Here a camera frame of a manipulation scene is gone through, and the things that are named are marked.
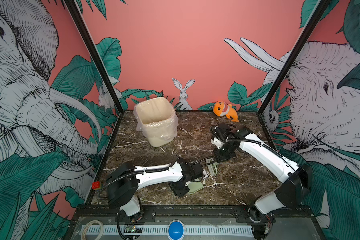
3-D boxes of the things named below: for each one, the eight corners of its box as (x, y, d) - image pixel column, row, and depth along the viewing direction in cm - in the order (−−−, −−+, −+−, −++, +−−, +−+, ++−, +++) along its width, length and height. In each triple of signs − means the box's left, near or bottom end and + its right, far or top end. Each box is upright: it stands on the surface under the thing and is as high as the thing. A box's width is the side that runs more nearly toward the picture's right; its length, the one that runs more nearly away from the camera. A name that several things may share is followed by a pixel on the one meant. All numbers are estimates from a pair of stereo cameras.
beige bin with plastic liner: (139, 150, 100) (128, 125, 79) (145, 124, 115) (137, 97, 94) (177, 150, 100) (175, 126, 79) (178, 124, 115) (177, 97, 94)
